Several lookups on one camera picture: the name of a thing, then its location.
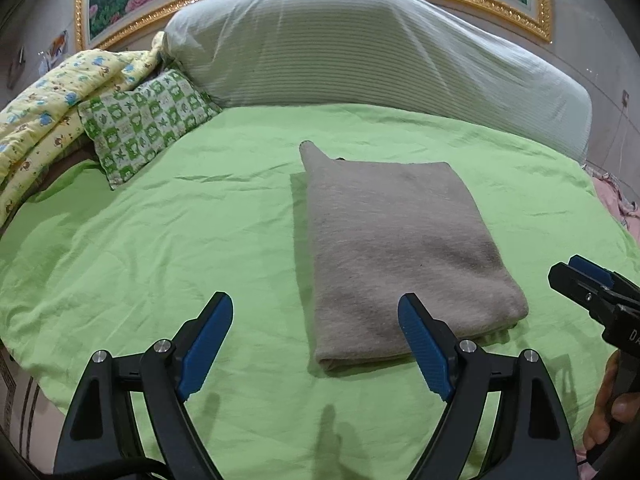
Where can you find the person's right hand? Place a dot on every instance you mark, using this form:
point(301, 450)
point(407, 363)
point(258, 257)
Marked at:
point(602, 410)

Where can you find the yellow cartoon print quilt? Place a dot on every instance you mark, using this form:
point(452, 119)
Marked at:
point(45, 105)

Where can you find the patterned bed base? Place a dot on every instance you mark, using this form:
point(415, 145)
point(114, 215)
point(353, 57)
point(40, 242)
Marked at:
point(20, 410)

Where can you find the colourful wall sticker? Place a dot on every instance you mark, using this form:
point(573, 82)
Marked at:
point(59, 41)

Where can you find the light green bedsheet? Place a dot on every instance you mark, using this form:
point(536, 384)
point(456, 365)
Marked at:
point(175, 240)

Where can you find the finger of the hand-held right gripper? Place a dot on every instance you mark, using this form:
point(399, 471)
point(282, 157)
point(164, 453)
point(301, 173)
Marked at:
point(575, 285)
point(592, 267)

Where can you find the green checked patterned pillow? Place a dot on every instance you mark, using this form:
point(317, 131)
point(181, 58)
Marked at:
point(145, 120)

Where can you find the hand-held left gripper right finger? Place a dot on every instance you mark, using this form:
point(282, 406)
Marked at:
point(425, 350)

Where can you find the grey towel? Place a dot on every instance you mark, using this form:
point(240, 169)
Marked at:
point(400, 240)

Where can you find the large white ribbed pillow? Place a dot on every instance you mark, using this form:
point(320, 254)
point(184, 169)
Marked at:
point(375, 50)

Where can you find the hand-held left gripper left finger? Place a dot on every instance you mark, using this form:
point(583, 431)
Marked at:
point(207, 345)

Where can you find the wall hook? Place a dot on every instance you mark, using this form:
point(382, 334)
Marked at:
point(19, 60)

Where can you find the pink cloth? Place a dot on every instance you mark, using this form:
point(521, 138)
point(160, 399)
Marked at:
point(620, 200)

